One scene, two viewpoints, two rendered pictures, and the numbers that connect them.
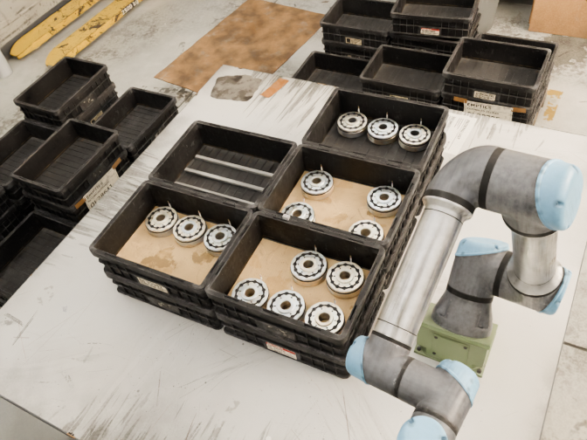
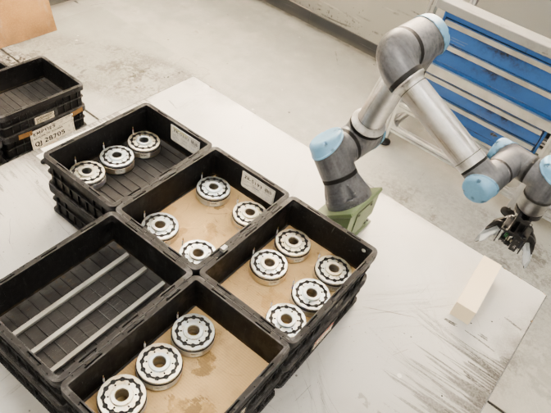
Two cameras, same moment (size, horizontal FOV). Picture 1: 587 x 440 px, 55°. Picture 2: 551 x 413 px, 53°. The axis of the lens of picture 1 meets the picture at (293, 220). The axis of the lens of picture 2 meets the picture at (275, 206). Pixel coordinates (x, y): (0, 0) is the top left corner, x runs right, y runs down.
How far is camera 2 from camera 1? 1.41 m
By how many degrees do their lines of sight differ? 61
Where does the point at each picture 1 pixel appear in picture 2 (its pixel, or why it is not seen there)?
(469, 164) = (408, 42)
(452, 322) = (362, 194)
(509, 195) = (433, 44)
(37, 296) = not seen: outside the picture
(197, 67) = not seen: outside the picture
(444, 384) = (516, 148)
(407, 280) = (456, 124)
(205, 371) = not seen: outside the picture
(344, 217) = (213, 225)
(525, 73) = (37, 86)
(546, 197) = (445, 32)
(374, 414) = (388, 292)
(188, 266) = (211, 383)
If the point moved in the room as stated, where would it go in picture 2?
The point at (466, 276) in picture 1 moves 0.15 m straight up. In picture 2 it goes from (345, 161) to (357, 120)
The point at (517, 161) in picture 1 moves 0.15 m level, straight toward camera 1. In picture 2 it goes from (420, 24) to (475, 48)
